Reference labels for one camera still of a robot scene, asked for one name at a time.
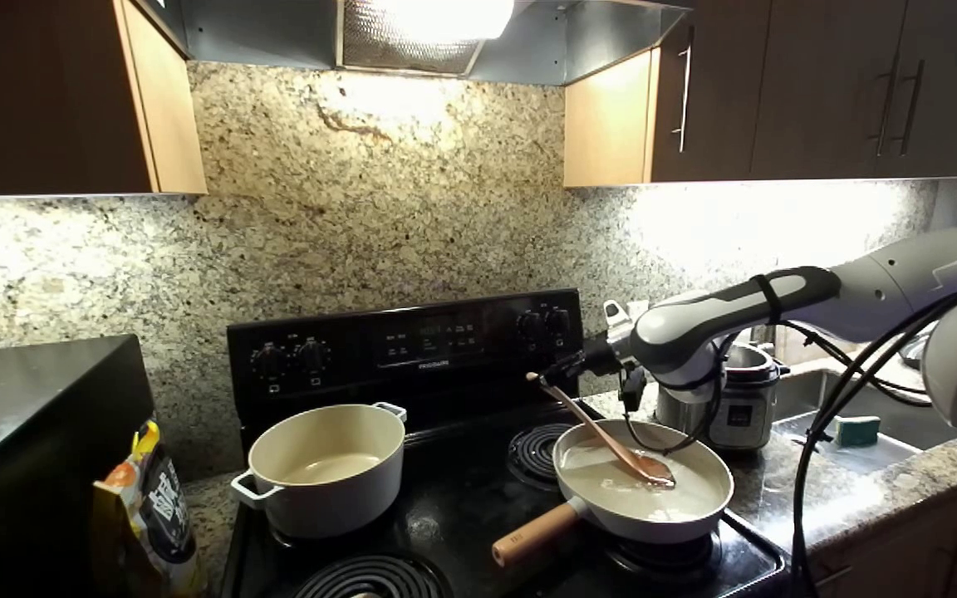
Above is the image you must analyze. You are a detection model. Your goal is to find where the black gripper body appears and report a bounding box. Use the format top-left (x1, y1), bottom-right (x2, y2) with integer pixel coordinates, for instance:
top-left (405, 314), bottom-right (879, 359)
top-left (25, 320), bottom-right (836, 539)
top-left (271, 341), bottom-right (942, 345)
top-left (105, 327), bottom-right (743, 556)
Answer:
top-left (544, 339), bottom-right (620, 382)

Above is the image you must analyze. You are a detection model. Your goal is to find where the wooden spoon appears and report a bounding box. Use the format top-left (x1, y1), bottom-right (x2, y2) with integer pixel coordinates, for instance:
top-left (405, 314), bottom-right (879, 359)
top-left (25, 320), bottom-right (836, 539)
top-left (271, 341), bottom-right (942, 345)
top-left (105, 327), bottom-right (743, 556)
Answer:
top-left (525, 370), bottom-right (677, 488)

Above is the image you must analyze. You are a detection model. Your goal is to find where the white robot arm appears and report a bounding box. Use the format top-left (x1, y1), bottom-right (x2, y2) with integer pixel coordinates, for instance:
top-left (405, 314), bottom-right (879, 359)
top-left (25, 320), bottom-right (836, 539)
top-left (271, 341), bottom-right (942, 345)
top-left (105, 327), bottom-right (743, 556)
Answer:
top-left (549, 225), bottom-right (957, 428)

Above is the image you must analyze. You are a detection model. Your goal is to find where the rear right coil burner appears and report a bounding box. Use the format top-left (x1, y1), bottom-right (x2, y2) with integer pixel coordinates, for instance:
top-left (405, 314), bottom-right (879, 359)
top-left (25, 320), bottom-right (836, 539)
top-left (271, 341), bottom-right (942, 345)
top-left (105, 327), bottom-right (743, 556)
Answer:
top-left (509, 421), bottom-right (566, 482)

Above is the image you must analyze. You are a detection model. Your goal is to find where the coil burner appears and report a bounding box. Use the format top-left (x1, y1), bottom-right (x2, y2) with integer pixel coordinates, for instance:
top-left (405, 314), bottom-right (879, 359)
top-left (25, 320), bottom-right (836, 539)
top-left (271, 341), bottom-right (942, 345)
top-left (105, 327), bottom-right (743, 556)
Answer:
top-left (509, 421), bottom-right (566, 482)
top-left (296, 553), bottom-right (450, 598)

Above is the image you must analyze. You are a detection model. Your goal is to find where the black electric stove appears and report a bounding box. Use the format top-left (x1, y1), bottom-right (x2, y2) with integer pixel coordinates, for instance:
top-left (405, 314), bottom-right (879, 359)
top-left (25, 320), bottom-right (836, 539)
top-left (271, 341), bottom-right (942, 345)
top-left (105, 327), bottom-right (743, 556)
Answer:
top-left (216, 287), bottom-right (792, 598)

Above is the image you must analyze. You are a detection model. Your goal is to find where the stainless pressure cooker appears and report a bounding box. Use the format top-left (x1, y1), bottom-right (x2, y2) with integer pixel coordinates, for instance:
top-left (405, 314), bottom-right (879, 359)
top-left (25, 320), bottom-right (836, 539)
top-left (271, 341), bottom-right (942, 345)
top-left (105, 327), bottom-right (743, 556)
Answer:
top-left (655, 345), bottom-right (784, 450)

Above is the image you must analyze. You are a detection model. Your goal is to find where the green sponge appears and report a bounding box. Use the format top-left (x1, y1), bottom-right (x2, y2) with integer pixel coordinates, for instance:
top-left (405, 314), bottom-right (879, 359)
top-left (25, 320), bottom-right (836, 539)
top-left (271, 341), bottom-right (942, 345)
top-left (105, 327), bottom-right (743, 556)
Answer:
top-left (836, 415), bottom-right (881, 449)

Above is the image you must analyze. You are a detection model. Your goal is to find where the front left coil burner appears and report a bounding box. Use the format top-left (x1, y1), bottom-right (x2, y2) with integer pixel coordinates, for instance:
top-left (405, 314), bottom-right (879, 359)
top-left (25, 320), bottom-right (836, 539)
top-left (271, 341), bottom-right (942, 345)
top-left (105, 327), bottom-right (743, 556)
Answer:
top-left (296, 553), bottom-right (450, 598)

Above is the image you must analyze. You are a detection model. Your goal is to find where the steel range hood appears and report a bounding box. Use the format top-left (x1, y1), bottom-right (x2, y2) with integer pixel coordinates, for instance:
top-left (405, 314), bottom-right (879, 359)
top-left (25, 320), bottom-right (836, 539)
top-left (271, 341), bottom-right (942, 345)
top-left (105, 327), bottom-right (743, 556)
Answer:
top-left (136, 0), bottom-right (691, 87)

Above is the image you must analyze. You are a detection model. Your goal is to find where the black microwave oven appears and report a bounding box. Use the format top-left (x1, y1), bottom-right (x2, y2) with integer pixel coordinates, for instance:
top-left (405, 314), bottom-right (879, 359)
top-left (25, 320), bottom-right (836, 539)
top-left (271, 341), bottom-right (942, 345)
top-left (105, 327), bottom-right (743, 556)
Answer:
top-left (0, 335), bottom-right (152, 598)

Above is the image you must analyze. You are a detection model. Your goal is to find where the cream frying pan wooden handle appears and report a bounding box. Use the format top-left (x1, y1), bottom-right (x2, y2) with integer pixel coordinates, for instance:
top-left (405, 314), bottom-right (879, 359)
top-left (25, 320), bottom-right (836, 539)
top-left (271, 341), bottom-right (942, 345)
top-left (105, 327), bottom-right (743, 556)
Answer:
top-left (490, 415), bottom-right (739, 570)

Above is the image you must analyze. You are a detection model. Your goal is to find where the cream pot with handles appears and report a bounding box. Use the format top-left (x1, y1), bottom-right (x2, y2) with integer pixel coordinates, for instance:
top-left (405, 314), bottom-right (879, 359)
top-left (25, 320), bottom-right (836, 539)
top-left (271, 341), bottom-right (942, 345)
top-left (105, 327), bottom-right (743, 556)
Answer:
top-left (231, 401), bottom-right (405, 539)

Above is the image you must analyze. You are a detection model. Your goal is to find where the right wooden wall cabinet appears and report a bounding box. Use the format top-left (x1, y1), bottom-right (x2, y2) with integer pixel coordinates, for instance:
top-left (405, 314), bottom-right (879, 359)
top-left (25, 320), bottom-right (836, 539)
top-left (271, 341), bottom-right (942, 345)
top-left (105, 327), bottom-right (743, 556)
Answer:
top-left (566, 0), bottom-right (957, 187)

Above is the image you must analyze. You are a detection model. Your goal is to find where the wooden wall cabinet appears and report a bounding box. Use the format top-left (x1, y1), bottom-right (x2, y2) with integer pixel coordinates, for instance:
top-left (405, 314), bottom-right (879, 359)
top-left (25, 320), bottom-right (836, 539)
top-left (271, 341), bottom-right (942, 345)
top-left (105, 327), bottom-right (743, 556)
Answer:
top-left (0, 0), bottom-right (205, 197)
top-left (566, 0), bottom-right (957, 187)

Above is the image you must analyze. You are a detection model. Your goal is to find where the left wooden wall cabinet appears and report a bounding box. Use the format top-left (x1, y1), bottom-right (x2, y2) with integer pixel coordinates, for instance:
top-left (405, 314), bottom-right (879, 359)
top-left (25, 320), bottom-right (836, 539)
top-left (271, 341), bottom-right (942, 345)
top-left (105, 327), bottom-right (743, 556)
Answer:
top-left (0, 0), bottom-right (205, 197)

